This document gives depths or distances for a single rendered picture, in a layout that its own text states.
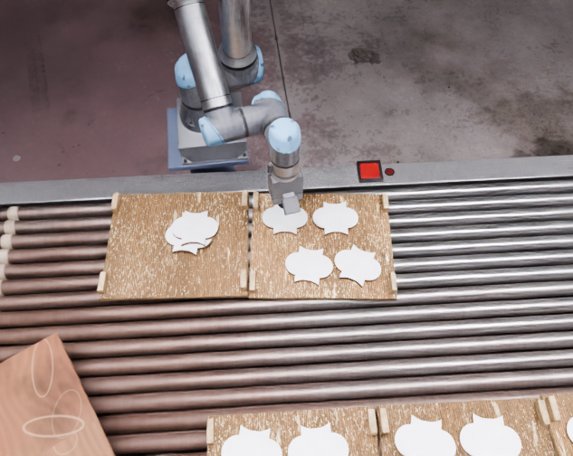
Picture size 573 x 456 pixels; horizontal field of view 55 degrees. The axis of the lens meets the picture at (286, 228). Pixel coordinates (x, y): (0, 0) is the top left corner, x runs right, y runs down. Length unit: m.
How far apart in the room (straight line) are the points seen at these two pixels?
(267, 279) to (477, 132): 1.98
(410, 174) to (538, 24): 2.39
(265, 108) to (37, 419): 0.90
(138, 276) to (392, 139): 1.88
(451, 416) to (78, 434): 0.88
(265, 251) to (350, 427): 0.54
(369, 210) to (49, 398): 1.00
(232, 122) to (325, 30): 2.38
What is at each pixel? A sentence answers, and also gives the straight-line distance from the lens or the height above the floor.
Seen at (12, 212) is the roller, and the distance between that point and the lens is 1.89.
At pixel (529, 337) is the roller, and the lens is 1.65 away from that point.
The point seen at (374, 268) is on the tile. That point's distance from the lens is 1.59.
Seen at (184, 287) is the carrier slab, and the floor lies 0.94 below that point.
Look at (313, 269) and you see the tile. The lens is 1.57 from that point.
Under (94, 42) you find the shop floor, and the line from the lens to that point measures 3.80.
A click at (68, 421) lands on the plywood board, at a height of 1.04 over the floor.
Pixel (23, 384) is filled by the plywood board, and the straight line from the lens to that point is 1.49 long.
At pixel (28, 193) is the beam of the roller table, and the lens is 1.92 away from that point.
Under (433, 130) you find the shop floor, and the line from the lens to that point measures 3.21.
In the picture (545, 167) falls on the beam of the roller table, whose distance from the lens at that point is 1.98.
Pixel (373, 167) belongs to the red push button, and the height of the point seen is 0.93.
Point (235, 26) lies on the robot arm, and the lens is 1.60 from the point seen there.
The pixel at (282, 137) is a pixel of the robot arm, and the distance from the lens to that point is 1.32.
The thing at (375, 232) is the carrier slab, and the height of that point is 0.94.
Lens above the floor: 2.35
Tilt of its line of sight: 59 degrees down
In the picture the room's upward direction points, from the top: straight up
